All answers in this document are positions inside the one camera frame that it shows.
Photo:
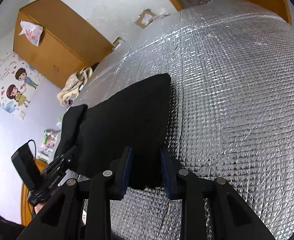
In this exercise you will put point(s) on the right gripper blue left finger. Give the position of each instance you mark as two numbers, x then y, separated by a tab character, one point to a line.
121	172

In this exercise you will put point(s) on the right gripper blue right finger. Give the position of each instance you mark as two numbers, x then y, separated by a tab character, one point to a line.
170	169

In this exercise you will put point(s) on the black garment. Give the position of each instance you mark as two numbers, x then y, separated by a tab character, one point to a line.
136	116

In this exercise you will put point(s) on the person's left hand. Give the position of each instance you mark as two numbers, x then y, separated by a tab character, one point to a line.
38	207

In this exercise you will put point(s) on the toiletry bottles on cabinet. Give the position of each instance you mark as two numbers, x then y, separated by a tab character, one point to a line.
46	151

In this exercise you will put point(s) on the beige floral blanket pile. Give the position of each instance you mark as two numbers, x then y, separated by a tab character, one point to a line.
74	85

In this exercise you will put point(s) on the white small cardboard box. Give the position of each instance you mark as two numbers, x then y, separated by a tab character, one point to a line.
117	43

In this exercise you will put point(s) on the orange wooden wardrobe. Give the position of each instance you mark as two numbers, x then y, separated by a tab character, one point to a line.
68	43

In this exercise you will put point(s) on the white pink plastic bag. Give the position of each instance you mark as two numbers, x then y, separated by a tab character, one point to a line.
32	32

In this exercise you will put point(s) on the brown cardboard box with label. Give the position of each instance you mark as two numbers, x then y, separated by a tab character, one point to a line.
145	18

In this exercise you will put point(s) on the cartoon couple wall sticker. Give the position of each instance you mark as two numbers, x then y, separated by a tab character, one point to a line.
18	93

